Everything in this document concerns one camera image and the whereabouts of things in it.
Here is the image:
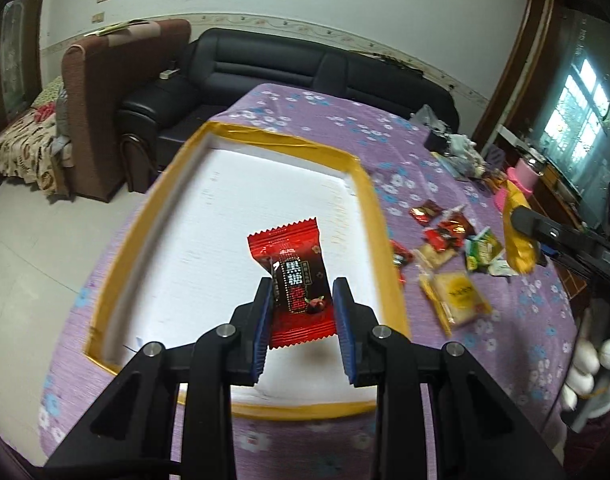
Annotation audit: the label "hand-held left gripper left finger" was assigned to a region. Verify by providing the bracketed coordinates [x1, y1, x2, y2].
[44, 276, 276, 480]

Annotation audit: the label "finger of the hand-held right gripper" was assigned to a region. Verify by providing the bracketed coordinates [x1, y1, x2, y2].
[539, 244, 596, 275]
[510, 205, 600, 252]

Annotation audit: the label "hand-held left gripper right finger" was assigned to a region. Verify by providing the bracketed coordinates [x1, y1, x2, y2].
[332, 276, 570, 480]

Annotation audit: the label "long yellow snack packet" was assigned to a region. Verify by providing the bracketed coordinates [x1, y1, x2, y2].
[502, 180, 542, 276]

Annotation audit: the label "red black-label snack packet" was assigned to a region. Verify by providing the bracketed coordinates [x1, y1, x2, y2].
[247, 216, 336, 351]

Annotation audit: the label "red picture-print snack packet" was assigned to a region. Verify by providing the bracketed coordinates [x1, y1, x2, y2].
[390, 240, 414, 286]

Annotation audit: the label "dark red snack packet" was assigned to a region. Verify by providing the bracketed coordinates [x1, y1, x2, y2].
[424, 214, 478, 253]

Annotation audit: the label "yellow square cracker packet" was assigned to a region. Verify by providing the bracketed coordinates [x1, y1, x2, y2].
[419, 271, 493, 337]

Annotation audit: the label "beige cracker packet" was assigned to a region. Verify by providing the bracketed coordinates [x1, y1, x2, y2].
[414, 242, 458, 273]

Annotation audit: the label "red gold-print snack packet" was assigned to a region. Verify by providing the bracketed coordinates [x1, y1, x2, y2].
[409, 200, 444, 225]

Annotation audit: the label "yellow-edged white foam box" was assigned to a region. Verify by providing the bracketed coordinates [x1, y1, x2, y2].
[82, 120, 413, 423]

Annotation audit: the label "person's right hand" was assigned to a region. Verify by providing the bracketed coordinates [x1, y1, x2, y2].
[560, 307, 610, 432]

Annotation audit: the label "pink ribbed cup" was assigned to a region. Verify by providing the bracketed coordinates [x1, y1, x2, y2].
[507, 157, 548, 196]

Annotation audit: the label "purple floral tablecloth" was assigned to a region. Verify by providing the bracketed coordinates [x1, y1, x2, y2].
[37, 82, 586, 466]

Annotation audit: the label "dark television screen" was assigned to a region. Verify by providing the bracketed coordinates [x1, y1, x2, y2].
[535, 7, 610, 221]

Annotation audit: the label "small black box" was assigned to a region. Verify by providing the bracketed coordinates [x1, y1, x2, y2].
[426, 130, 452, 153]

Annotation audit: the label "clear plastic bag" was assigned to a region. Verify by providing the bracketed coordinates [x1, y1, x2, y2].
[410, 104, 450, 133]

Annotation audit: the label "black leather sofa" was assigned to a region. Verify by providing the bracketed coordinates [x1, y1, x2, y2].
[120, 27, 460, 161]

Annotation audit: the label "brown armchair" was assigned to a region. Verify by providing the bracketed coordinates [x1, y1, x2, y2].
[60, 19, 192, 204]

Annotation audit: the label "leaf-patterned blanket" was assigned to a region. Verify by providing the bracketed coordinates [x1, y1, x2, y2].
[0, 76, 73, 198]

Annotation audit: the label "papers on armchair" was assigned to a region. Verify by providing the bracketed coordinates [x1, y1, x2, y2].
[84, 20, 158, 38]

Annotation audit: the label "wooden glass-panel doors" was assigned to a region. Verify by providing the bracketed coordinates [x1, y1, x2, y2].
[0, 0, 50, 126]

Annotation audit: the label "wooden door frame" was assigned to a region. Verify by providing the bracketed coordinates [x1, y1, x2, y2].
[472, 0, 560, 161]

